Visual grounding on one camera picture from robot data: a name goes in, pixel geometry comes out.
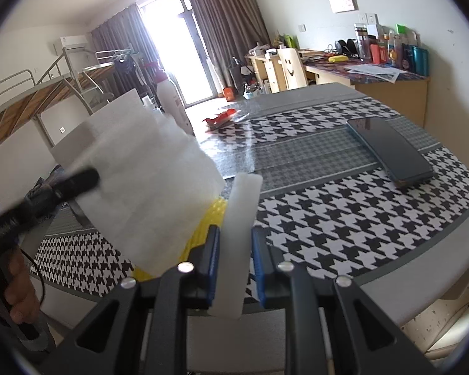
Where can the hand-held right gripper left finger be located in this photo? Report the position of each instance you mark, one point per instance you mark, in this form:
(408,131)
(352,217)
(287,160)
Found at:
(213,265)

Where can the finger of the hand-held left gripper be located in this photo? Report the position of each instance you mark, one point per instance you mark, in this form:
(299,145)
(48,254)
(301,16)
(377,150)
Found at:
(78,181)

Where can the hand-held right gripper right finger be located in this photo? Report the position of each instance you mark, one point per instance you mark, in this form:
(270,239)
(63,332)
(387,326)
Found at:
(260,265)

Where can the yellow foam net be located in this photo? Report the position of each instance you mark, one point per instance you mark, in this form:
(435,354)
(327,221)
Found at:
(205,222)

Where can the white foam strip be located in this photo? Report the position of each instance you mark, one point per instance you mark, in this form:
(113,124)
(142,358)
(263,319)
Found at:
(238,222)

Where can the white foam sheet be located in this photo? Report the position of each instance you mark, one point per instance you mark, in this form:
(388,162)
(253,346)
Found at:
(148,187)

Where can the person's left hand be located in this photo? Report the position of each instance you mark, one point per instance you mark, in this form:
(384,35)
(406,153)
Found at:
(21,293)

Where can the large metal bunk bed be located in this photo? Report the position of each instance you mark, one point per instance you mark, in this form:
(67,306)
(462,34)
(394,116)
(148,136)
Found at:
(31,101)

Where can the white pump lotion bottle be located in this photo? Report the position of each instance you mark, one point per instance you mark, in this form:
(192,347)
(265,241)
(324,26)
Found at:
(174,105)

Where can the small metal bunk bed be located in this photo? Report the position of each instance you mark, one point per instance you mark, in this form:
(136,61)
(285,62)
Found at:
(109,62)

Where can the hanging dark clothes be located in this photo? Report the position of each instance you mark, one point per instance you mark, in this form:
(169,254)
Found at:
(125,64)

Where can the white air conditioner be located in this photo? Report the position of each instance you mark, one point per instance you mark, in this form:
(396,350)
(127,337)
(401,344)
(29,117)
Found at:
(71,45)

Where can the red snack packet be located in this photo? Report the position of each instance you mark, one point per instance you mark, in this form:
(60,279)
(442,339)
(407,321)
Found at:
(221,119)

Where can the narrow brown curtain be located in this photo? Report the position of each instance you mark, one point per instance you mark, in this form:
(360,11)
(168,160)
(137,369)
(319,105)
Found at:
(113,35)

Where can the glass balcony door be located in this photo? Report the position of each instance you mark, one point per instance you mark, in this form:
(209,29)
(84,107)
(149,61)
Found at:
(176,47)

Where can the orange floor container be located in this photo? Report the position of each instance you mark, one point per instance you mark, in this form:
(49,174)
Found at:
(229,93)

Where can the light plastic bucket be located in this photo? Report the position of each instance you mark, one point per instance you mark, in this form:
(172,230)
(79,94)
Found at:
(251,93)

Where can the dark smartphone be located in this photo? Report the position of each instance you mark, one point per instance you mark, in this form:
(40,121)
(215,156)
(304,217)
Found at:
(391,152)

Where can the beige perforated chair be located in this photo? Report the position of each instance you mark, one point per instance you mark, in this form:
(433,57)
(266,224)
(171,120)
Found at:
(441,320)

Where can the black bag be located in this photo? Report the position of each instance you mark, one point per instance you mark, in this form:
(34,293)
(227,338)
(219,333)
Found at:
(236,72)

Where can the plain wooden desk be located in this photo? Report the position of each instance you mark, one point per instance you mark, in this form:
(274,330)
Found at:
(262,70)

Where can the wooden smiley chair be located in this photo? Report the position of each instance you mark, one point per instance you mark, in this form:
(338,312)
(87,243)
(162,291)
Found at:
(291,68)

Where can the wooden desk with patterned cover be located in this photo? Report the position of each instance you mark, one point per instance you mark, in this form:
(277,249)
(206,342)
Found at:
(394,93)

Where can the yellow desk object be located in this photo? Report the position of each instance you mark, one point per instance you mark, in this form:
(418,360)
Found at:
(338,59)

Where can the wide brown curtain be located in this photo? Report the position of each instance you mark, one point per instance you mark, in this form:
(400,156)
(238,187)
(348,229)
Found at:
(230,19)

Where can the white printed papers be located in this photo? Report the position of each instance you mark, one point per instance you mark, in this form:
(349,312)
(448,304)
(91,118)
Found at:
(375,72)

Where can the green bag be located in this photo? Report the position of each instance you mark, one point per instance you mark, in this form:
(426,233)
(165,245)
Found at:
(291,41)

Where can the black headphones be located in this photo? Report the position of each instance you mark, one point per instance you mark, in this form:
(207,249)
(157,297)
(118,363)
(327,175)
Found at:
(346,47)

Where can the row of toiletry bottles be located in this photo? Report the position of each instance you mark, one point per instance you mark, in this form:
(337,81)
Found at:
(402,54)

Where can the white double wall socket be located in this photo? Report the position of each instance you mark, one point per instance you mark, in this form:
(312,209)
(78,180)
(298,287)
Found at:
(372,18)

